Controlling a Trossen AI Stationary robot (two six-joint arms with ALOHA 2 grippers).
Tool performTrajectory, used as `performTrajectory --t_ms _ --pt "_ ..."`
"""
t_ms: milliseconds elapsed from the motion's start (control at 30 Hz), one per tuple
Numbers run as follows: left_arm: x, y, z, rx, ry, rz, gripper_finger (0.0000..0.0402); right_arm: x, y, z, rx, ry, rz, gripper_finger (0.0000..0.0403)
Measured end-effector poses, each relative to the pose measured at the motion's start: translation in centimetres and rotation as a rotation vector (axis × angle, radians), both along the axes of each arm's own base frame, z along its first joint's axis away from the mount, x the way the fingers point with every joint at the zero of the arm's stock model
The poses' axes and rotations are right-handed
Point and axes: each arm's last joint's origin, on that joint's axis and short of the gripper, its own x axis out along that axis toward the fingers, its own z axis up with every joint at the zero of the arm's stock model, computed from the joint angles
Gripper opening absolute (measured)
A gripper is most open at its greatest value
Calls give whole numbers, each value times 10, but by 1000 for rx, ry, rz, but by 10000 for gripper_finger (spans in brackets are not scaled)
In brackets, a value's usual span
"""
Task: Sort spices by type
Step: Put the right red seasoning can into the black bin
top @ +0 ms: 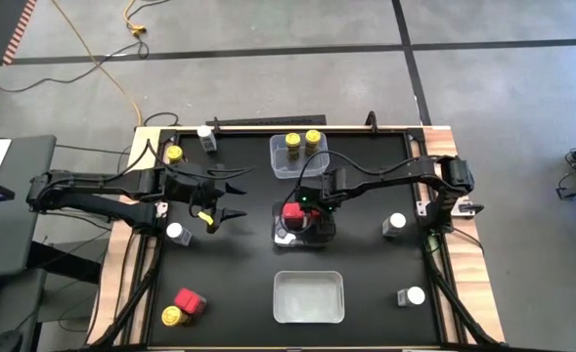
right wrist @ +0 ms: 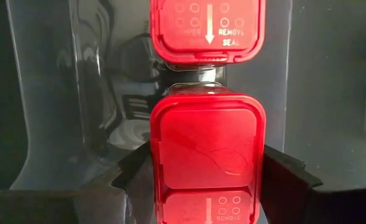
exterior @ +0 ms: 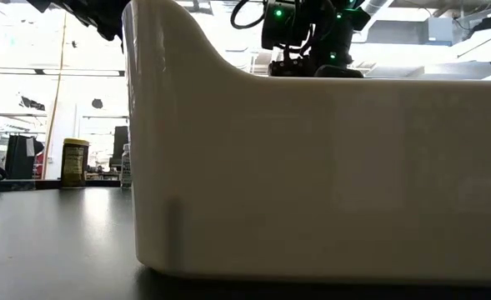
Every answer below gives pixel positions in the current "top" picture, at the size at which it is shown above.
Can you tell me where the grey desk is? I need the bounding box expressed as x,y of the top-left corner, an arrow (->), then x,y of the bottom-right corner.
0,134 -> 58,281

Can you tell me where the frosted clear plastic bin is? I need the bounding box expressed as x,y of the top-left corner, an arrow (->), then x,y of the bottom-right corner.
268,132 -> 331,181

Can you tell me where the glossy clear plastic bin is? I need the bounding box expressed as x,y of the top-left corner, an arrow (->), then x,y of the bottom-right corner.
270,200 -> 337,250

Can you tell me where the long black bar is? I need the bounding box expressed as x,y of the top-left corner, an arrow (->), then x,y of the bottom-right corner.
204,113 -> 328,128

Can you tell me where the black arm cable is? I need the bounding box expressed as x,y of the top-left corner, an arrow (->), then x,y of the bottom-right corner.
275,149 -> 438,245
143,138 -> 257,180

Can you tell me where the black computer mouse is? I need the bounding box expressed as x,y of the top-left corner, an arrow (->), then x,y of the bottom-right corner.
0,330 -> 24,352

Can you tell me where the grey keyboard shelf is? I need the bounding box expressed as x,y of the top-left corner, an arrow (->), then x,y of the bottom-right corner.
0,267 -> 49,352

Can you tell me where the white plastic bin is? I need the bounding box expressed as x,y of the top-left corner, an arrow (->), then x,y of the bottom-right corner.
272,270 -> 345,325

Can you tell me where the yellow cord with plug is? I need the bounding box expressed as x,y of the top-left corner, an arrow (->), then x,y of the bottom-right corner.
122,0 -> 148,39

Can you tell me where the silver clamp black handle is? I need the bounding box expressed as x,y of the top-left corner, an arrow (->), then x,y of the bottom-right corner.
451,198 -> 485,217

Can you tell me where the black table frame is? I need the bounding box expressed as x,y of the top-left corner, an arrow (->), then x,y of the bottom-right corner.
89,124 -> 507,352

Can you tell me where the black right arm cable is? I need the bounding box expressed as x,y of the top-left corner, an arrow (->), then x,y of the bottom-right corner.
275,149 -> 438,245

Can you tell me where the long yellow floor cord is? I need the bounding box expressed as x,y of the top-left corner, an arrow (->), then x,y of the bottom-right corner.
50,0 -> 145,127

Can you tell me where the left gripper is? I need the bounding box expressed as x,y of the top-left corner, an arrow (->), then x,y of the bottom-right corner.
187,175 -> 248,235

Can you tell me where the black cable loop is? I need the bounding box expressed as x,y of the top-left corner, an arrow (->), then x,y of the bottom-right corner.
142,110 -> 181,129

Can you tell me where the yellow-lid brown spice jar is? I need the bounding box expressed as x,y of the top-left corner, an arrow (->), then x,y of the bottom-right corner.
160,305 -> 191,328
284,132 -> 302,161
165,145 -> 189,167
304,128 -> 323,158

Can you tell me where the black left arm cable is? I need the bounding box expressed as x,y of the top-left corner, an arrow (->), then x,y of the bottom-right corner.
143,138 -> 257,180

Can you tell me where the black floor cable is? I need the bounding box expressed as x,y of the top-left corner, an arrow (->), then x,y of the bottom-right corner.
0,0 -> 174,94

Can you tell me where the white-lid seasoning jar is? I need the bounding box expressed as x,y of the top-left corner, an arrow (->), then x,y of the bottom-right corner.
196,125 -> 219,154
165,222 -> 194,247
396,286 -> 426,309
381,212 -> 408,240

